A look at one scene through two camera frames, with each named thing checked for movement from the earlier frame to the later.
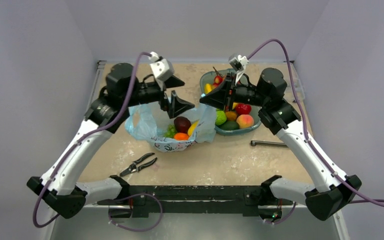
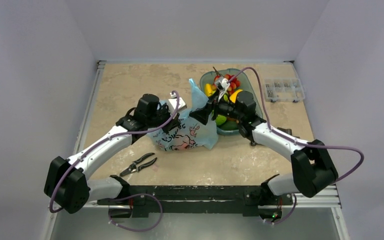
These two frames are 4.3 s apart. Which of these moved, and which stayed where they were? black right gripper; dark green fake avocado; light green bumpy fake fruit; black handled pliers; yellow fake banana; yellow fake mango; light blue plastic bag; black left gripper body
Moved: black left gripper body; light blue plastic bag; black right gripper; yellow fake mango
Stayed: dark green fake avocado; black handled pliers; yellow fake banana; light green bumpy fake fruit
